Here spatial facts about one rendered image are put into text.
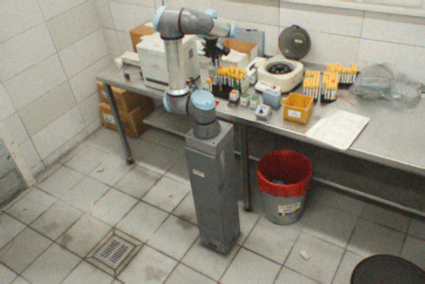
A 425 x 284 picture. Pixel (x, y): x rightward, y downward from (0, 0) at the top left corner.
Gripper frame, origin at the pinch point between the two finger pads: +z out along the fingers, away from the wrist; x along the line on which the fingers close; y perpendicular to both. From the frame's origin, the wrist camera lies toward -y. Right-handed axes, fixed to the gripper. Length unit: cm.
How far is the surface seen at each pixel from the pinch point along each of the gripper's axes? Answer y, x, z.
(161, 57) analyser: 32.4, 12.8, -7.4
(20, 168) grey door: 150, 73, 85
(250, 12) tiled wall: 4, -51, -15
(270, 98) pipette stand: -35.5, 1.5, 11.2
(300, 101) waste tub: -52, -4, 12
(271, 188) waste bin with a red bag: -45, 19, 65
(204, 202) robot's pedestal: -18, 54, 58
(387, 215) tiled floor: -110, -27, 105
